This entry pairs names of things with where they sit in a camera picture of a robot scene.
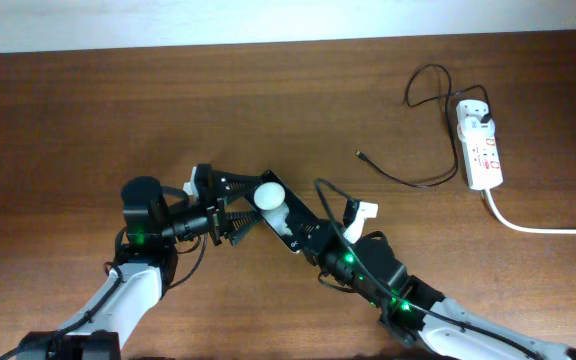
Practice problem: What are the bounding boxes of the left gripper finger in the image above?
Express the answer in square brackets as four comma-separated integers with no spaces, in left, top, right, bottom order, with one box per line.
[220,172,262,196]
[225,211,262,247]

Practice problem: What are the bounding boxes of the black smartphone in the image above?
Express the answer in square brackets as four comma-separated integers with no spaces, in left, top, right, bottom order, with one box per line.
[244,170,321,253]

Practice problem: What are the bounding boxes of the black USB charging cable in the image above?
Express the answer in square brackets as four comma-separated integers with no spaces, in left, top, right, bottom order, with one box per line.
[355,63,494,189]

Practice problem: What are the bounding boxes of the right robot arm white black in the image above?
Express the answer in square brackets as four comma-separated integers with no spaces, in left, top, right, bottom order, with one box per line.
[300,223,576,359]

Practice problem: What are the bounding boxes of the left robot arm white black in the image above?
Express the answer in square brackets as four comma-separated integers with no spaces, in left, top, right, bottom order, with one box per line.
[3,164,261,359]

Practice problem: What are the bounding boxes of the white USB charger adapter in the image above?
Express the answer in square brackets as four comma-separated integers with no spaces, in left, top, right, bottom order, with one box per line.
[456,99,495,142]

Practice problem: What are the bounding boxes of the white power strip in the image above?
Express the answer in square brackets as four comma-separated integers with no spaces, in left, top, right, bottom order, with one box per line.
[455,98,504,191]

